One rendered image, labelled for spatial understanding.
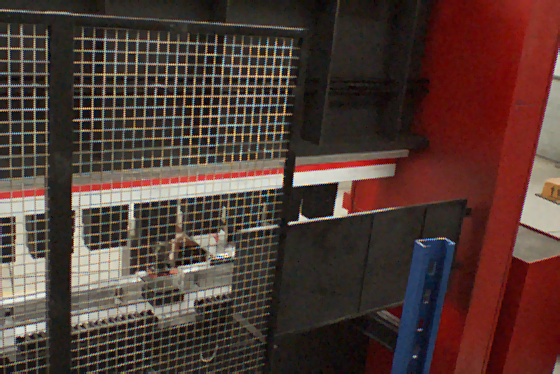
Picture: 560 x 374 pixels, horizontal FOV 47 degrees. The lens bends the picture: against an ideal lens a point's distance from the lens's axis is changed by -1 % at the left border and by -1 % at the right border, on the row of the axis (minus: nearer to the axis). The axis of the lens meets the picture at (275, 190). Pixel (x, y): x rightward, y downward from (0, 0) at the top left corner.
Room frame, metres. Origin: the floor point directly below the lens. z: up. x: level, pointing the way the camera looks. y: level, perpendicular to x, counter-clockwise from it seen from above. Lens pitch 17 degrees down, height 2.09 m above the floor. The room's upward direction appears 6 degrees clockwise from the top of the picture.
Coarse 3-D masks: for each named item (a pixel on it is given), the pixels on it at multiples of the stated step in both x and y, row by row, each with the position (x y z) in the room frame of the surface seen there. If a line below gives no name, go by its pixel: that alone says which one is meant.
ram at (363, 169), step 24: (264, 168) 2.56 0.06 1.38; (312, 168) 2.71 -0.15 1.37; (336, 168) 2.80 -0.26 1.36; (360, 168) 2.88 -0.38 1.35; (384, 168) 2.98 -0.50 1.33; (0, 192) 1.95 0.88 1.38; (24, 192) 2.00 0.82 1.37; (96, 192) 2.14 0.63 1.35; (120, 192) 2.19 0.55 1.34; (144, 192) 2.25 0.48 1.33; (168, 192) 2.31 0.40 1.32; (192, 192) 2.37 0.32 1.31; (240, 192) 2.50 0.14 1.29
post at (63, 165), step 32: (64, 32) 1.35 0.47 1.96; (64, 64) 1.35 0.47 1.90; (64, 96) 1.35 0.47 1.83; (64, 128) 1.35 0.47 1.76; (64, 160) 1.35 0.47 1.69; (64, 192) 1.35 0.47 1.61; (64, 224) 1.35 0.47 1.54; (64, 256) 1.35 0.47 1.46; (64, 288) 1.35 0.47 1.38; (64, 320) 1.35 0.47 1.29; (64, 352) 1.35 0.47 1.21
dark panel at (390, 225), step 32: (320, 224) 2.14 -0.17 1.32; (352, 224) 2.24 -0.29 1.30; (384, 224) 2.33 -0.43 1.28; (416, 224) 2.44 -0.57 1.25; (448, 224) 2.56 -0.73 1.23; (256, 256) 1.99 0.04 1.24; (288, 256) 2.07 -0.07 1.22; (320, 256) 2.16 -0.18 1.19; (352, 256) 2.25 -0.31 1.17; (384, 256) 2.35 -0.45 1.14; (256, 288) 2.00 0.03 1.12; (288, 288) 2.08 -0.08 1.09; (320, 288) 2.17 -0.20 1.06; (352, 288) 2.27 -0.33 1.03; (384, 288) 2.37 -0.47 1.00; (448, 288) 2.60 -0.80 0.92; (256, 320) 2.01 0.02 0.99; (288, 320) 2.09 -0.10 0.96; (320, 320) 2.18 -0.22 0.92
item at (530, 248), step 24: (528, 240) 3.18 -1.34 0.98; (552, 240) 3.22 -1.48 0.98; (528, 264) 2.81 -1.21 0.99; (552, 264) 2.93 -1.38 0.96; (528, 288) 2.84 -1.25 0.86; (552, 288) 2.97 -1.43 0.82; (504, 312) 2.86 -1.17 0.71; (528, 312) 2.87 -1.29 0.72; (552, 312) 3.00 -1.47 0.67; (504, 336) 2.84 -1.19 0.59; (528, 336) 2.90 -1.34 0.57; (552, 336) 3.04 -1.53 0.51; (504, 360) 2.81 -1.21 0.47; (528, 360) 2.93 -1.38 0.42; (552, 360) 3.08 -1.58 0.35
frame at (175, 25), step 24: (48, 24) 1.33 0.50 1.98; (96, 24) 1.39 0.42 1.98; (120, 24) 1.42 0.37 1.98; (144, 24) 1.45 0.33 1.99; (168, 24) 1.49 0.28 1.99; (192, 24) 1.52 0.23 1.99; (216, 24) 1.56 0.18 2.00; (288, 144) 1.72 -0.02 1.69; (288, 168) 1.72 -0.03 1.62; (288, 192) 1.72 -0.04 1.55; (288, 216) 1.73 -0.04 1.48; (264, 360) 1.72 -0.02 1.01
